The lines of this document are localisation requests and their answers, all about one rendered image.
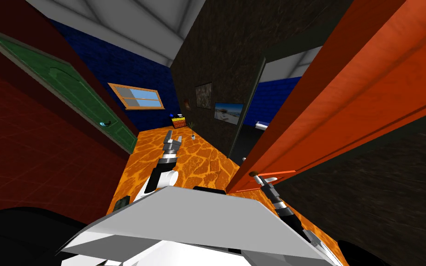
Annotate blue landscape wall picture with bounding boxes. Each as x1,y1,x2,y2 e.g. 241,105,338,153
213,102,245,126

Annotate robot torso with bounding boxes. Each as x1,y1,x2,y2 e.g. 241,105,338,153
61,186,341,266

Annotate orange door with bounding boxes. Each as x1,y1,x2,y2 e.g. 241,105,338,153
225,0,426,195

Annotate dark green door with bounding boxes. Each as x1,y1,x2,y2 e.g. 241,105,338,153
227,57,268,160

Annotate orange and brown door handle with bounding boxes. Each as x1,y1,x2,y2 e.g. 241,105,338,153
249,169,297,178

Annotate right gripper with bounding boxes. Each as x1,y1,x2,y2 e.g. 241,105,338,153
254,175,281,203

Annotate wooden framed window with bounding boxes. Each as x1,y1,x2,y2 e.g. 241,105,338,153
107,83,166,111

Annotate orange and yellow cabinet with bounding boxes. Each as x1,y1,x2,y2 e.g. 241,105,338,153
170,113,188,129

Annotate dark brown wall picture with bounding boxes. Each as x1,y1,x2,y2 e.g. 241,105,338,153
195,81,213,110

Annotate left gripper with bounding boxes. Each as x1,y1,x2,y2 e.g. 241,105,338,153
161,130,183,160

